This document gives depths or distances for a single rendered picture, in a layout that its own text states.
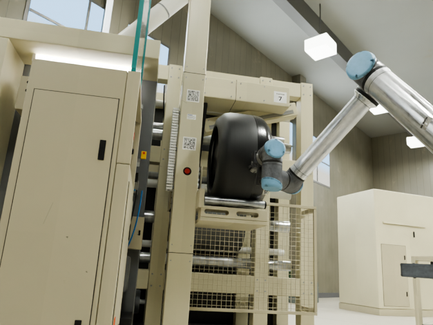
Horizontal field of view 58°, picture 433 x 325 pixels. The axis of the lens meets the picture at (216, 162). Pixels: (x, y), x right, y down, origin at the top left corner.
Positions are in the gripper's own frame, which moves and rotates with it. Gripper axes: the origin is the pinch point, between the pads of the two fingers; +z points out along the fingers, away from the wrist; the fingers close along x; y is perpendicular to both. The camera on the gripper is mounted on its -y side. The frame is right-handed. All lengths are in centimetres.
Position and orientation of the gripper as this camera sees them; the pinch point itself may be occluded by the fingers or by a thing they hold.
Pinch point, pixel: (253, 171)
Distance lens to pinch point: 205.5
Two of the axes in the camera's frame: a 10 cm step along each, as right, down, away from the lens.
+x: -9.8, -0.9, -1.6
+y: 0.4, -9.6, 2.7
